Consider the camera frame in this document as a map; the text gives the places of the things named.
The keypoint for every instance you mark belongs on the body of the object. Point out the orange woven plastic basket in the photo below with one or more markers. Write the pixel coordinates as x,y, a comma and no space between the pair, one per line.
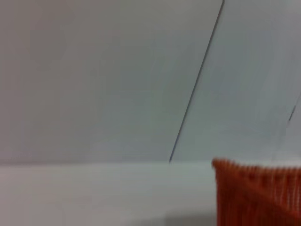
256,195

